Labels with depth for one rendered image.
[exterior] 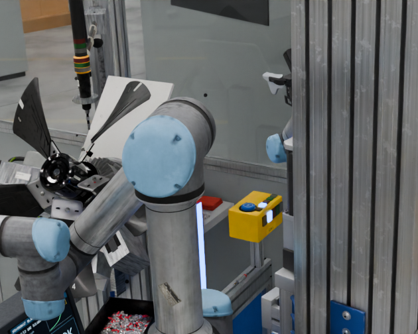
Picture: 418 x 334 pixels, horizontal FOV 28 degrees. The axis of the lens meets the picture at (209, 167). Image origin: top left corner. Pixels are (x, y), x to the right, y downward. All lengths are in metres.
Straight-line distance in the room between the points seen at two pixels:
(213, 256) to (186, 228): 1.83
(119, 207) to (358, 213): 0.43
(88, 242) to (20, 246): 0.15
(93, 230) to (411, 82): 0.65
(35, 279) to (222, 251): 1.71
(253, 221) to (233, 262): 0.77
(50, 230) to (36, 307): 0.16
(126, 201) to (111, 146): 1.18
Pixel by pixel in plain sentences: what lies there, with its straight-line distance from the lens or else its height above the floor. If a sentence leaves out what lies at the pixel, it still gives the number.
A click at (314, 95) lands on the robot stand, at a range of 1.45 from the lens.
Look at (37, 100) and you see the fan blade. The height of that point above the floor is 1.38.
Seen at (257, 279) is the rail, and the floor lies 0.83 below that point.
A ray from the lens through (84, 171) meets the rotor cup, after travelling 2.43.
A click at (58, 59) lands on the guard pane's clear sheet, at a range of 3.35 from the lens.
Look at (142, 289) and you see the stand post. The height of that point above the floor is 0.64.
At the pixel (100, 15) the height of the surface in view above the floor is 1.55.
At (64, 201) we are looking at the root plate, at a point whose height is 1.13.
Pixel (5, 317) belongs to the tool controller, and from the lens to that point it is 1.68.
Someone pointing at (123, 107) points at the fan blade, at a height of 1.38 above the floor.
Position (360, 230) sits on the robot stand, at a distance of 1.49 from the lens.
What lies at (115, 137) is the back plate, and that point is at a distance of 2.71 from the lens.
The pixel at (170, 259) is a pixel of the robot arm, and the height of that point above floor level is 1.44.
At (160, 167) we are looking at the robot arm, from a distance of 1.30.
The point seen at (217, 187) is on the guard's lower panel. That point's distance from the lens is 3.06.
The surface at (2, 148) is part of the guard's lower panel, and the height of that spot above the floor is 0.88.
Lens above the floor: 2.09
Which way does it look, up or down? 22 degrees down
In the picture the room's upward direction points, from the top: 3 degrees counter-clockwise
